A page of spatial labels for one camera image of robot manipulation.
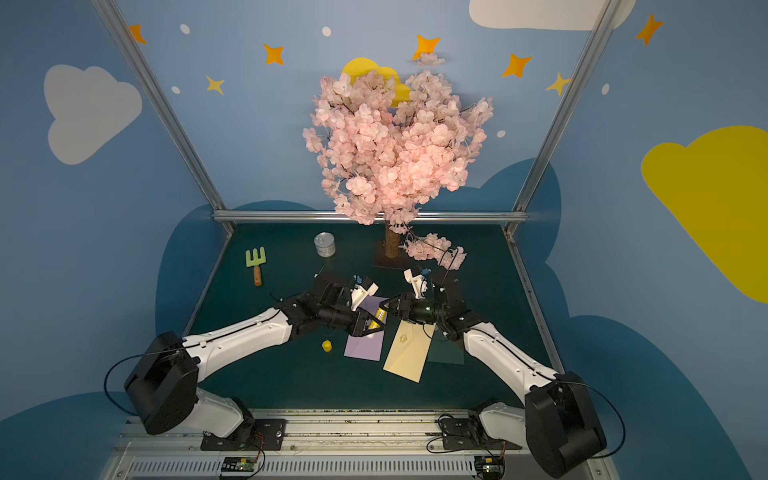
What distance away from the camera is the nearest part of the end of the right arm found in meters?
0.62

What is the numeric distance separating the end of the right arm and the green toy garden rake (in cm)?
56

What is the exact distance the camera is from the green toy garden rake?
3.48 ft

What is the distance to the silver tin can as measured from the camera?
113 cm
